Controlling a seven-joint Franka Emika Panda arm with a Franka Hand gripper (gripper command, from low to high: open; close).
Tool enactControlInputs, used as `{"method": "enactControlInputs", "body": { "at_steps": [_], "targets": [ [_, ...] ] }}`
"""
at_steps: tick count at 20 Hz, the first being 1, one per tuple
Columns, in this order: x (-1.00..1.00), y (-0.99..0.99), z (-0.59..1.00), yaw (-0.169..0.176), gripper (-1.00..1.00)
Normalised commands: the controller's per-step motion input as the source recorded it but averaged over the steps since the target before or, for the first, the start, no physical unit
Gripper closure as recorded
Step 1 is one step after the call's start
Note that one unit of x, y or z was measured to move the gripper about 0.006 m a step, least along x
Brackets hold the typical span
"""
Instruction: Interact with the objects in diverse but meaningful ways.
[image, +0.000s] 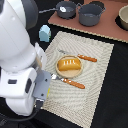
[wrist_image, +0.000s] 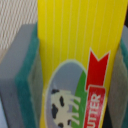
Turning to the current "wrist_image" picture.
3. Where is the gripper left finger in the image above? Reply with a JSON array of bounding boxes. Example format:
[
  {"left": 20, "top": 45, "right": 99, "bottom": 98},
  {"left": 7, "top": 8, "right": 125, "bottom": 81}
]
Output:
[{"left": 0, "top": 24, "right": 43, "bottom": 128}]

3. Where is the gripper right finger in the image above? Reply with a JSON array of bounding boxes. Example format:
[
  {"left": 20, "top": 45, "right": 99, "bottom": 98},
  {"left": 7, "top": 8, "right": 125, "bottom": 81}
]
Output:
[{"left": 103, "top": 26, "right": 128, "bottom": 128}]

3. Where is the yellow butter box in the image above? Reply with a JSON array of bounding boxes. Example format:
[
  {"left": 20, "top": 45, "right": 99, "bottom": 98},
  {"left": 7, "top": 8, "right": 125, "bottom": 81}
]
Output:
[{"left": 38, "top": 0, "right": 128, "bottom": 128}]

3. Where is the woven beige placemat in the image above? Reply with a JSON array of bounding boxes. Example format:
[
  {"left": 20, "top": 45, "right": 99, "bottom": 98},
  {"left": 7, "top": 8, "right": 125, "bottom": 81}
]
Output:
[{"left": 0, "top": 0, "right": 37, "bottom": 54}]

